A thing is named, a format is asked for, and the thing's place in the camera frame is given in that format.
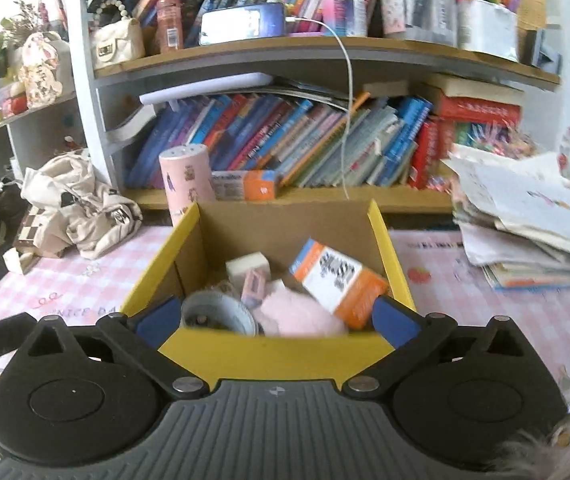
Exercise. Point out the orange white carton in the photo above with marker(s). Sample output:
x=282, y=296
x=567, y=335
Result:
x=245, y=186

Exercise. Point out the white cylindrical pen holder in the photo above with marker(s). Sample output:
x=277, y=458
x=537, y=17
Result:
x=487, y=30

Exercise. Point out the dried flower bunch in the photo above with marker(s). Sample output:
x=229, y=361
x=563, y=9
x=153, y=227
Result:
x=15, y=25

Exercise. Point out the red round container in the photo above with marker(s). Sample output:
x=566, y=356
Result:
x=15, y=104

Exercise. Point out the black bag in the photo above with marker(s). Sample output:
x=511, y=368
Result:
x=12, y=200

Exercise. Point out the stack of papers and booklets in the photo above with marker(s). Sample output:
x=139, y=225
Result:
x=530, y=220

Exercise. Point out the white rectangular block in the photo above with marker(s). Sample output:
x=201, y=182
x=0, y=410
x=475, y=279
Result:
x=245, y=264

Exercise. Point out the white wooden bookshelf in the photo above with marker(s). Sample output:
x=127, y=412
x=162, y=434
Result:
x=90, y=110

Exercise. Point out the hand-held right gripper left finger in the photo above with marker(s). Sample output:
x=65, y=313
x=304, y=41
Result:
x=157, y=322

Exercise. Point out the orange white toothpaste box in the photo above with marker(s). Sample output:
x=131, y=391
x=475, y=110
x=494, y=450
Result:
x=345, y=290

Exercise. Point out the wooden chessboard box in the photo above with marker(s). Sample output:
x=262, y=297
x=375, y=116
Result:
x=32, y=232

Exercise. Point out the grey fluffy beaded trim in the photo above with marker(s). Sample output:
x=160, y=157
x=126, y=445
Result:
x=560, y=440

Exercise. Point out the pink patterned pen cup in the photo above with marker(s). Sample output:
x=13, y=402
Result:
x=415, y=15

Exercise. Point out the blue charging smartphone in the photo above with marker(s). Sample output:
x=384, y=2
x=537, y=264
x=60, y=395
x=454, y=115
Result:
x=242, y=25

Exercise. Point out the bunny figure decoration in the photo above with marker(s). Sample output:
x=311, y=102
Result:
x=40, y=72

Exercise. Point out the row of thin colourful books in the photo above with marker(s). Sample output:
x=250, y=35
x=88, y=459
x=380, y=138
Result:
x=325, y=145

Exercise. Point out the pink checkered desktop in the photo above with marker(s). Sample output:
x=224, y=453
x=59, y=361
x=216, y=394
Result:
x=490, y=310

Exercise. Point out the pink sticker canister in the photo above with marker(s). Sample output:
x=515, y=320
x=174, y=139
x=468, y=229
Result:
x=187, y=185

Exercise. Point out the thick open book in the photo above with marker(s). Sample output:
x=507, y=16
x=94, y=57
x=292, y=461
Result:
x=132, y=125

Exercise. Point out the yellow cardboard box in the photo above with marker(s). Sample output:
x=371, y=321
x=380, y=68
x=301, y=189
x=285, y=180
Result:
x=275, y=360

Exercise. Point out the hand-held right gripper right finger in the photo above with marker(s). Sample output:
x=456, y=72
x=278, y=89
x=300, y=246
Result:
x=395, y=325

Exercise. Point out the pink plush pig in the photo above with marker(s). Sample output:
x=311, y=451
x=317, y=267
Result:
x=300, y=315

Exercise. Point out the white light bar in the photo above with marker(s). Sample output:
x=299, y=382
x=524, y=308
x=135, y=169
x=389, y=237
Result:
x=205, y=89

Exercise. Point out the pink pump bottle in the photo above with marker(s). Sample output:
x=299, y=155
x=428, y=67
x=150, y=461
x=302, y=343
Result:
x=170, y=20

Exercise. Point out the cream quilted handbag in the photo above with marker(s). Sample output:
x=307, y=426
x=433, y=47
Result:
x=115, y=42

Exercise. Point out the white spray bottle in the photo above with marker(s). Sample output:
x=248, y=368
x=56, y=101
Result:
x=356, y=7

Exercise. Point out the beige crumpled cloth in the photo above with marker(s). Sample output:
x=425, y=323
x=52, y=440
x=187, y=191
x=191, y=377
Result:
x=90, y=210

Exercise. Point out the clear tape roll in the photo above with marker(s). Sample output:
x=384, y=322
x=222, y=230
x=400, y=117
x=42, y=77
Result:
x=220, y=307

